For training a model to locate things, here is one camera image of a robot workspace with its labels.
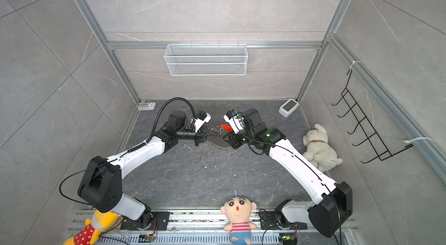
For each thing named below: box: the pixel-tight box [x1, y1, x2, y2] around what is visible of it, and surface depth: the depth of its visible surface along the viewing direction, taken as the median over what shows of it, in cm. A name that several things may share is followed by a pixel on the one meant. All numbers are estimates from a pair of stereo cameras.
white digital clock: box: [278, 98, 300, 118], surface depth 113 cm
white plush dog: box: [302, 123, 344, 173], surface depth 90 cm
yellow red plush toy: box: [62, 210, 119, 245], surface depth 68 cm
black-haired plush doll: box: [220, 196, 258, 245], surface depth 70 cm
